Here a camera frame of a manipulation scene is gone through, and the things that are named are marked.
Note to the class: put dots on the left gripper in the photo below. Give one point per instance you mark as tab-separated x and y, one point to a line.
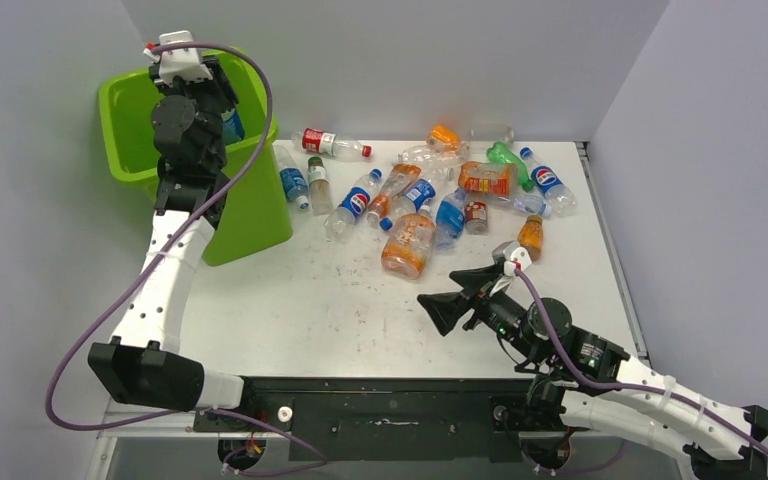
216	87

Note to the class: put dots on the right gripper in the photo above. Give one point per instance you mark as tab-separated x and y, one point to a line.
444	308

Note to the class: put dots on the large orange tea bottle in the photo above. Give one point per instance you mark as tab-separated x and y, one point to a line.
410	244

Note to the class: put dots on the blue label crushed water bottle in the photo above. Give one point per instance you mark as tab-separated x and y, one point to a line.
450	218

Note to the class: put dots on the pepsi bottle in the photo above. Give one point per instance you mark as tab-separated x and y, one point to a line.
558	195
340	223

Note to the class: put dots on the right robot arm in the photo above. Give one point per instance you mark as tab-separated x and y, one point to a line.
583	381

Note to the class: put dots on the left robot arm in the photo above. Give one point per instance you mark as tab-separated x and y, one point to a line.
141	364

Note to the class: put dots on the green plastic bin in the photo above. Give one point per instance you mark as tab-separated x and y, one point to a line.
256	215

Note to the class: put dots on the red label small bottle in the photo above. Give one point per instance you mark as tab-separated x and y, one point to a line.
476	216

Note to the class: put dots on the small orange juice bottle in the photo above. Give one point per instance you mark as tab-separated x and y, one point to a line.
531	236

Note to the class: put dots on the blue label blue cap bottle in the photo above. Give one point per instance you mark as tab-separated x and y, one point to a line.
423	190

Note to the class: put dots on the clear bottle blue label right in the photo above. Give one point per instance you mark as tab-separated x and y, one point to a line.
522	203

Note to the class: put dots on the crushed orange tea bottle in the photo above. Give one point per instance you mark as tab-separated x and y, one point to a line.
498	179

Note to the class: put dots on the red label clear bottle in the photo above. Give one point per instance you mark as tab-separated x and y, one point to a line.
330	144

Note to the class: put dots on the orange label slim bottle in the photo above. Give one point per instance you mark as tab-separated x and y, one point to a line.
398	180

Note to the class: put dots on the green cap white label bottle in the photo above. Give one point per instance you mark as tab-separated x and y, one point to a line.
319	187

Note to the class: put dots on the clear crushed bottle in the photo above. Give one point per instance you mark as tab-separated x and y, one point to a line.
426	157

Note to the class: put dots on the green plastic bottle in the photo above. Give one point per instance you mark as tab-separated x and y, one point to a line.
501	153

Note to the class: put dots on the orange bottle at back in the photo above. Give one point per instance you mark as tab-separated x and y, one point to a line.
444	139

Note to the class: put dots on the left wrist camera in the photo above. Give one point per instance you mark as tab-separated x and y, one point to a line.
184	63

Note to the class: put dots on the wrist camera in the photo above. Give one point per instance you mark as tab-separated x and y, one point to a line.
184	63
511	257

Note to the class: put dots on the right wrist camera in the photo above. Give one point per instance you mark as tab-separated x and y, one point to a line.
511	257

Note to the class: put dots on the clear bottle at wall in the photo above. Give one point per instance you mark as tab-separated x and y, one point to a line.
491	132

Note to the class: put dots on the aluminium table edge rail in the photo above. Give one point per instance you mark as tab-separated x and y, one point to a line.
619	273

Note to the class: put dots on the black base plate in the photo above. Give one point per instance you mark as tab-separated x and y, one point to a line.
392	419

